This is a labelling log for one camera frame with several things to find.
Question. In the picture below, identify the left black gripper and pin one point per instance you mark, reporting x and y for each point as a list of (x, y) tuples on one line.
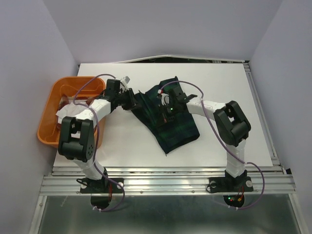
[(131, 95)]

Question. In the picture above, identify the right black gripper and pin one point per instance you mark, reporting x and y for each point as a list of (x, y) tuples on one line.
[(163, 118)]

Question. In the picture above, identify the green plaid skirt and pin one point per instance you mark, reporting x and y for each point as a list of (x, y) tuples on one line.
[(182, 130)]

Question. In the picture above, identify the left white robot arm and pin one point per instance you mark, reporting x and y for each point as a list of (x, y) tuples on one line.
[(79, 135)]

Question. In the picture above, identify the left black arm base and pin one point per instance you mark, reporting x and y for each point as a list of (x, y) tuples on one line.
[(102, 192)]

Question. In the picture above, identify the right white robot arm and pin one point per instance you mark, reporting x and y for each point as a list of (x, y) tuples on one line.
[(232, 126)]

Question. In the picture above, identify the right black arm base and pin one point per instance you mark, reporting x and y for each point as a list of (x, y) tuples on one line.
[(234, 190)]

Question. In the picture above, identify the orange plastic bin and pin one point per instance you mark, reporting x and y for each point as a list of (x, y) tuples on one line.
[(48, 132)]

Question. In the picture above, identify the white garment in bin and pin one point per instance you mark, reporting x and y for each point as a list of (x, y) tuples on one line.
[(69, 109)]

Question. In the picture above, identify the red plaid skirt in bin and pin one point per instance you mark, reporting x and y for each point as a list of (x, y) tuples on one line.
[(88, 101)]

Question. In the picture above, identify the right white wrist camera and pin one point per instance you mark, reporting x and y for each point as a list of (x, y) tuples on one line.
[(165, 99)]

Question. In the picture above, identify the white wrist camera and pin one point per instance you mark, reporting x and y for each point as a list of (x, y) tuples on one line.
[(124, 83), (165, 99)]

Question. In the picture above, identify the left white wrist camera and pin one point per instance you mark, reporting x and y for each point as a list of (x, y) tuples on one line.
[(124, 83)]

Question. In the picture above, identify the aluminium rail frame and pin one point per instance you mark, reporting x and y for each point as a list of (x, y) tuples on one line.
[(167, 193)]

